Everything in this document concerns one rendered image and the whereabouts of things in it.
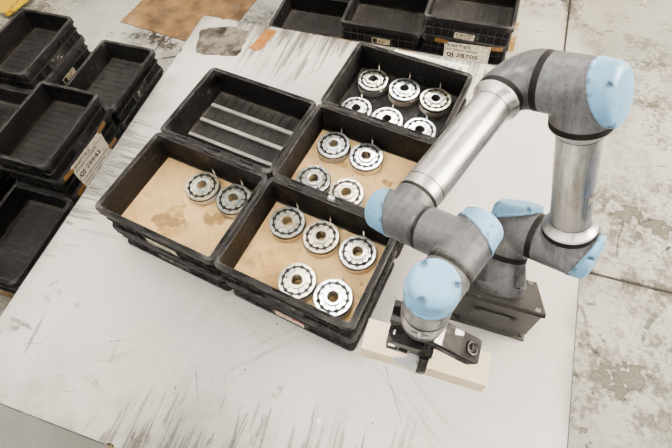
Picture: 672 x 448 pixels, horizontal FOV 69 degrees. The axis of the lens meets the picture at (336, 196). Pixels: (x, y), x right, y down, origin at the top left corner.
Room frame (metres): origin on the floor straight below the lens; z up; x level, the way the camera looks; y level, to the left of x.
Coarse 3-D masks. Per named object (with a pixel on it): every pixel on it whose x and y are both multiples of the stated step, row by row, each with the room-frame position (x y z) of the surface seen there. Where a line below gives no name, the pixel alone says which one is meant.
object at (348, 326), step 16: (304, 192) 0.73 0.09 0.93; (352, 208) 0.66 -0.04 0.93; (240, 224) 0.65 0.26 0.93; (384, 256) 0.52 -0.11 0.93; (224, 272) 0.53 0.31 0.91; (240, 272) 0.51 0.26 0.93; (272, 288) 0.46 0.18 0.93; (368, 288) 0.44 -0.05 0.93; (304, 304) 0.41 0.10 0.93; (336, 320) 0.37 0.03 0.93; (352, 320) 0.36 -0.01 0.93
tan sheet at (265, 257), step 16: (272, 208) 0.75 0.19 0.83; (288, 224) 0.69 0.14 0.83; (256, 240) 0.65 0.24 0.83; (272, 240) 0.65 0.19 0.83; (256, 256) 0.60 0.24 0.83; (272, 256) 0.60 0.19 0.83; (288, 256) 0.59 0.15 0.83; (304, 256) 0.59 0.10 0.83; (336, 256) 0.58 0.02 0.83; (256, 272) 0.55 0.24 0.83; (272, 272) 0.55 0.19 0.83; (320, 272) 0.53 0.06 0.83; (336, 272) 0.53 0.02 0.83; (368, 272) 0.52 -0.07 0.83; (352, 288) 0.48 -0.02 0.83
